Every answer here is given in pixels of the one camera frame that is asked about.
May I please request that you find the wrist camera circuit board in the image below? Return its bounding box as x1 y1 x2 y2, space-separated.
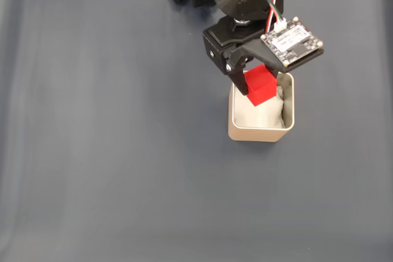
260 16 325 71

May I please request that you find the beige square box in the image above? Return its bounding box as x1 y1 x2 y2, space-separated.
227 71 295 143

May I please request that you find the red cube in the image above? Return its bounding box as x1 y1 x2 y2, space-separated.
243 64 279 107

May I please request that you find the white crumpled cloth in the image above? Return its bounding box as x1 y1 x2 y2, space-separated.
233 85 286 129

